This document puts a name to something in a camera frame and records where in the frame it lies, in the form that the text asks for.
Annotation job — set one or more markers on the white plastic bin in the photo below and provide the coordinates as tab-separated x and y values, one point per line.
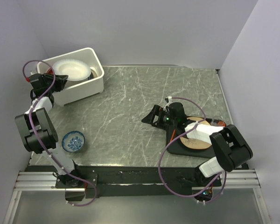
76	90

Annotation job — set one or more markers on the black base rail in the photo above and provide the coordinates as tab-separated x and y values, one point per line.
139	181

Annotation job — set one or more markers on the aluminium frame rail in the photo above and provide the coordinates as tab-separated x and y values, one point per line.
41	178

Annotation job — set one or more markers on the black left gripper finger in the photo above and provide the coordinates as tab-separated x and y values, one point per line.
48	77
60	82

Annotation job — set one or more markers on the orange spoon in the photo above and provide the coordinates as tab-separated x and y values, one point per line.
221	123

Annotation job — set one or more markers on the beige floral plate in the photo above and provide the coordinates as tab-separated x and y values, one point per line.
96	72

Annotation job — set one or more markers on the beige plate on tray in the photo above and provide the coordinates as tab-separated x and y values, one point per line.
194	143

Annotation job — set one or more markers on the blue white patterned bowl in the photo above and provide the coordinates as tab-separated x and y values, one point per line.
73	141

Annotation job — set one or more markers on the black tray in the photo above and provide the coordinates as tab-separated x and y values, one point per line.
179	149

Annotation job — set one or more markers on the orange fork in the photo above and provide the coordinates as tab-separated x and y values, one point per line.
172	136

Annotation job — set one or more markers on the clear glass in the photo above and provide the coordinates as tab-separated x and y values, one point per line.
215	120

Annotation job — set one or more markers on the red plate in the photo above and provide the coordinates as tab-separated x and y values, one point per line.
49	71

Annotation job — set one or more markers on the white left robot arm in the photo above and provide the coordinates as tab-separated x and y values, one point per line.
37	132

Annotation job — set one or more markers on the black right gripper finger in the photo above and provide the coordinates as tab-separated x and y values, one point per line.
157	109
149	119

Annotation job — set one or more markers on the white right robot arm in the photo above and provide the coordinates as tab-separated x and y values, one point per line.
194	136

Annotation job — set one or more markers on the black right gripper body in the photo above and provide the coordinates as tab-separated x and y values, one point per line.
165	119

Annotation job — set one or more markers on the white deep plate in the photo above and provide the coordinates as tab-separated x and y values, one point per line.
75	70

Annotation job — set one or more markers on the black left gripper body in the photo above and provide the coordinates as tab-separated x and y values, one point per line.
49	83

